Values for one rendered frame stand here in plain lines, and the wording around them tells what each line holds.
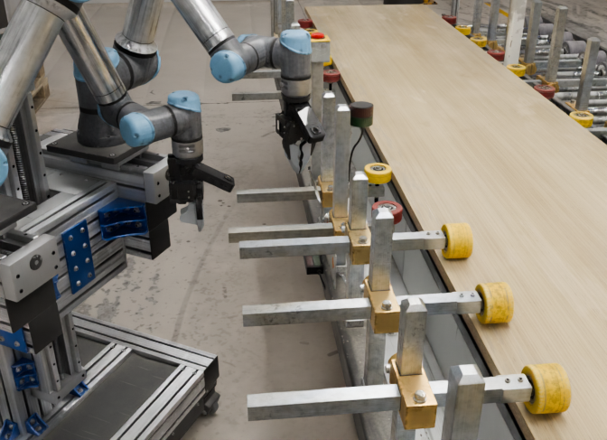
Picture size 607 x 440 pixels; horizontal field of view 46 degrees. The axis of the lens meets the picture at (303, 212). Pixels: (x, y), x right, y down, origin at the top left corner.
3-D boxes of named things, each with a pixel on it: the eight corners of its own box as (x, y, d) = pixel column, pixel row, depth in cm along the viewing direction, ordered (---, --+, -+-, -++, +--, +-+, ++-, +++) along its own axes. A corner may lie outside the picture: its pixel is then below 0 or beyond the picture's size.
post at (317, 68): (310, 192, 239) (311, 61, 219) (308, 186, 244) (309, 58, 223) (323, 192, 240) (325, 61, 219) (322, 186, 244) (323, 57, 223)
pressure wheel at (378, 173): (380, 210, 207) (383, 174, 202) (358, 202, 211) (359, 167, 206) (394, 200, 213) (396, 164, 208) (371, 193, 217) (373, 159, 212)
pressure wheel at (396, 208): (373, 251, 186) (375, 212, 180) (367, 237, 193) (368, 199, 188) (403, 250, 187) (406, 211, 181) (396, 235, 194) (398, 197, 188)
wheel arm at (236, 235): (228, 246, 183) (228, 231, 181) (228, 239, 186) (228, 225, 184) (394, 238, 187) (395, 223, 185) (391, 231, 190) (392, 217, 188)
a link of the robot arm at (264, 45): (224, 39, 171) (265, 43, 167) (247, 29, 180) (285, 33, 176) (226, 70, 174) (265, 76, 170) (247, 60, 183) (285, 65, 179)
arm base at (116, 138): (65, 142, 189) (59, 107, 185) (101, 124, 202) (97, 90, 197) (110, 151, 184) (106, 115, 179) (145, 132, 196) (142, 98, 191)
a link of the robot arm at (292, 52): (285, 26, 175) (317, 30, 172) (286, 70, 180) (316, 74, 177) (271, 33, 169) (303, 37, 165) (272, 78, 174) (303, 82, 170)
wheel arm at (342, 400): (247, 423, 112) (247, 406, 110) (247, 407, 115) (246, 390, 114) (551, 400, 117) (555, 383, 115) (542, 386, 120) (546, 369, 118)
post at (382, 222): (365, 412, 153) (376, 214, 131) (362, 400, 156) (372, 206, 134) (381, 410, 153) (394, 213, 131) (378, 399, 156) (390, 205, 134)
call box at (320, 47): (307, 65, 218) (307, 40, 214) (304, 59, 224) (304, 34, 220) (330, 64, 218) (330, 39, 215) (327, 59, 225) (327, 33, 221)
